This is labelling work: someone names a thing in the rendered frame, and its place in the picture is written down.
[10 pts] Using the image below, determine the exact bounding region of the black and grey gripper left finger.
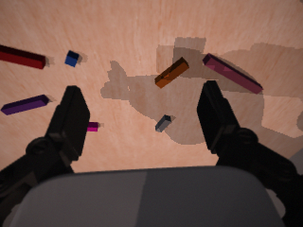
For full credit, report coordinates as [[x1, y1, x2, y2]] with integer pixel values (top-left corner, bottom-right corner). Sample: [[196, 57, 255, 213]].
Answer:
[[0, 85, 90, 227]]

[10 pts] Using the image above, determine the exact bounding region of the small blue cube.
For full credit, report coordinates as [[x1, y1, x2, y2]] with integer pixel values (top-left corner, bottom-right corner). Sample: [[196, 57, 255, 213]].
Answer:
[[64, 50, 80, 67]]

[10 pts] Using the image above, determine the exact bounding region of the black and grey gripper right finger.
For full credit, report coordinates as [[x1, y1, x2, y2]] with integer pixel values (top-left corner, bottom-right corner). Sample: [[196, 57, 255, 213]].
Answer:
[[197, 80, 303, 227]]

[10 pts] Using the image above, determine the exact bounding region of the dark red rod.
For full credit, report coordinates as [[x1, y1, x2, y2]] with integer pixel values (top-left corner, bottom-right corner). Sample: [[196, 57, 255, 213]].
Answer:
[[0, 44, 45, 70]]

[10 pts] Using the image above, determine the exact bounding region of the orange rod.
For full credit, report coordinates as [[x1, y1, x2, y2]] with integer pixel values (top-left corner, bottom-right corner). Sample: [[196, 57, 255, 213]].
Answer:
[[154, 57, 189, 89]]

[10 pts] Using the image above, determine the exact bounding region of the magenta rod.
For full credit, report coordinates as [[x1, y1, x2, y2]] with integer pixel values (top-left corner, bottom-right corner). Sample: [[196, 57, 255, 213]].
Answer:
[[87, 122, 98, 131]]

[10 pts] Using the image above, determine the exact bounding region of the pink rod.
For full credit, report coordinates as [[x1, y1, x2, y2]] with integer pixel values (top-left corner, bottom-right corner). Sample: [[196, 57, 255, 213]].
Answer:
[[202, 53, 264, 95]]

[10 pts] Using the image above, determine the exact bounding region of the purple rod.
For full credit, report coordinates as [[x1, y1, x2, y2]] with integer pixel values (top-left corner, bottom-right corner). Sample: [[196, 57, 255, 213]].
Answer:
[[0, 95, 49, 115]]

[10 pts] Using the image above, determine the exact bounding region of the grey rod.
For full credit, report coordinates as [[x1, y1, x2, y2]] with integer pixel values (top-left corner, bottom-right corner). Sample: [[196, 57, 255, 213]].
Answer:
[[155, 115, 171, 132]]

